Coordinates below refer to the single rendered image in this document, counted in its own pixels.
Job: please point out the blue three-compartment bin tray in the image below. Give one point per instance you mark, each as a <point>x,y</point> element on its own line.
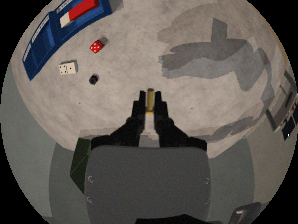
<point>51,41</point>

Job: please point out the brass bolt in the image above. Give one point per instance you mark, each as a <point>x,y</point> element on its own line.
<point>149,107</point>

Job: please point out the white domino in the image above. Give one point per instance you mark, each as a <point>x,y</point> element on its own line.
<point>68,67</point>

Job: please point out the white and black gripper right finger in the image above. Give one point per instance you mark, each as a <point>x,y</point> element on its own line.
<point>165,128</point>

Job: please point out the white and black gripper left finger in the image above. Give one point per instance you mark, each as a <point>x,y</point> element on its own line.
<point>126,135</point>

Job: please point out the red die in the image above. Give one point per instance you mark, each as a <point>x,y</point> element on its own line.
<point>97,46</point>

